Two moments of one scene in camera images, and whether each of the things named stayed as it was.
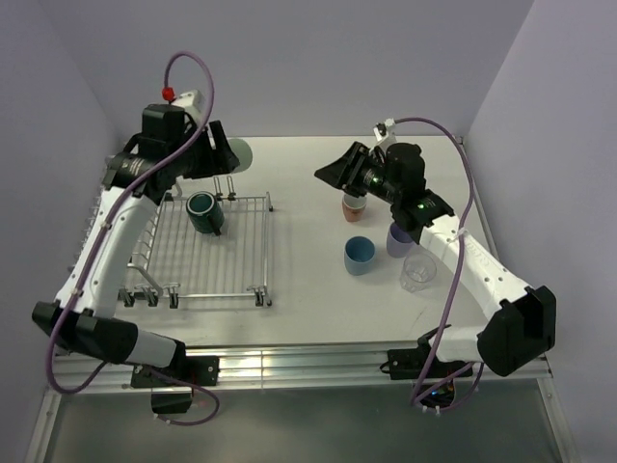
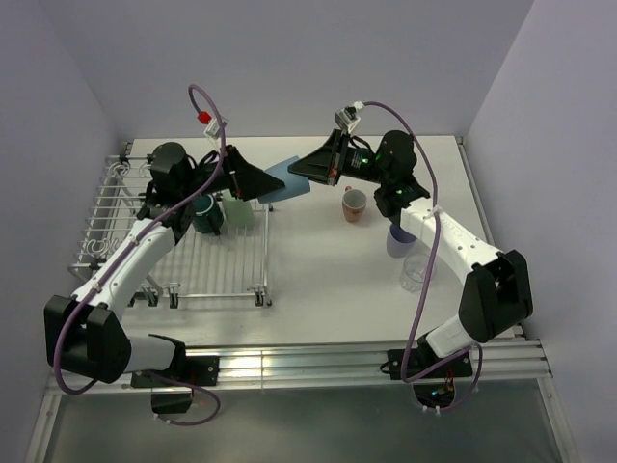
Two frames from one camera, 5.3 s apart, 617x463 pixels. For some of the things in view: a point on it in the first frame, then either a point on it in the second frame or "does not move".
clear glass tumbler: [418, 271] does not move
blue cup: [359, 255] to [294, 185]
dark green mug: [205, 214] does not move
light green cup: [243, 151] to [238, 213]
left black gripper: [225, 161] to [247, 181]
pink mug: [354, 207] does not move
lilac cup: [399, 243] does not move
